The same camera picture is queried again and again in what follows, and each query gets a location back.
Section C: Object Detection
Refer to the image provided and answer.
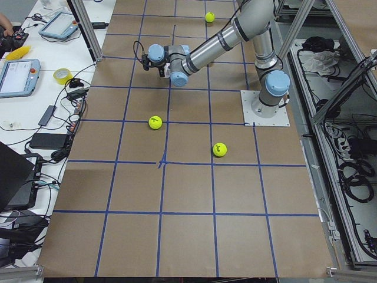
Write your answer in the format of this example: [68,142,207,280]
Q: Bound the clear tennis ball can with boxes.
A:
[164,63,171,78]

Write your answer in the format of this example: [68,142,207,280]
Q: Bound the tennis ball centre left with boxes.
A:
[148,116,163,130]

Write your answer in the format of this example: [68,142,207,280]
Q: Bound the tennis ball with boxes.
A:
[148,116,163,130]
[212,142,227,157]
[205,12,216,23]

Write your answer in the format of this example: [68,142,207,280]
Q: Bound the tennis ball farthest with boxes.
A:
[205,12,216,23]

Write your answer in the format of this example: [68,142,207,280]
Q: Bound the tennis ball centre right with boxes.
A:
[212,142,227,157]

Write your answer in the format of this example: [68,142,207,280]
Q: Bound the person hand at edge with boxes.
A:
[0,13,14,37]

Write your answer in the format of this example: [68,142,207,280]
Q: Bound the yellow tape roll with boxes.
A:
[53,68,73,85]

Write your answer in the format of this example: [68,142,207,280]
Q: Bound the far blue teach pendant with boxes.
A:
[38,12,78,41]

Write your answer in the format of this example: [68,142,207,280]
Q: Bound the blue teach pendant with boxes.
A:
[38,12,78,41]
[1,59,41,98]

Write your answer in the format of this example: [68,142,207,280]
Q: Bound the grey usb hub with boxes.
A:
[38,105,56,126]

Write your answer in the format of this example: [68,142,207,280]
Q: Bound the black scissors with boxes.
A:
[31,13,47,23]

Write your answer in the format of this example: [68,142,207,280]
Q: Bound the yellow plastic brush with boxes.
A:
[5,45,31,60]

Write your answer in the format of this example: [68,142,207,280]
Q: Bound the black power brick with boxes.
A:
[29,133,67,149]

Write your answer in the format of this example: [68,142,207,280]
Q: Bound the near blue teach pendant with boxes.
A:
[1,59,41,98]

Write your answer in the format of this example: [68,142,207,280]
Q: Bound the black laptop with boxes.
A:
[1,143,42,212]

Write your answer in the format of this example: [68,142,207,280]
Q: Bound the white crumpled cloth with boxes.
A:
[303,51,339,76]

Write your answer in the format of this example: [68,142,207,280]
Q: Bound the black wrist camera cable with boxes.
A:
[133,40,148,63]

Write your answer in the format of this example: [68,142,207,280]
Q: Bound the aluminium frame post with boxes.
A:
[67,0,103,63]

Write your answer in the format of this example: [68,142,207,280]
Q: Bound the black cable bundle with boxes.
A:
[337,162,376,204]

